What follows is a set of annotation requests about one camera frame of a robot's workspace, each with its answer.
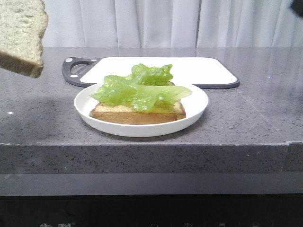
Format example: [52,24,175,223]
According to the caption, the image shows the white curtain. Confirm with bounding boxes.
[43,0,303,48]

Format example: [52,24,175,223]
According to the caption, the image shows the black appliance front panel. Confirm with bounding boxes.
[0,194,303,227]

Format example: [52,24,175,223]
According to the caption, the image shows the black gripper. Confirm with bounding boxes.
[290,0,303,17]

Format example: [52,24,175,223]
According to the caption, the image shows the bread slice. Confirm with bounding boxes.
[89,81,187,125]
[0,0,48,78]

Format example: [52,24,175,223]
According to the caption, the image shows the green lettuce leaf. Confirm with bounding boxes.
[90,63,192,112]

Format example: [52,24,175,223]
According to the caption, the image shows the white cutting board grey rim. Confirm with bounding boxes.
[62,57,240,89]

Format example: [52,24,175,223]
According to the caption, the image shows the white round plate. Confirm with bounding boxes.
[74,82,208,137]

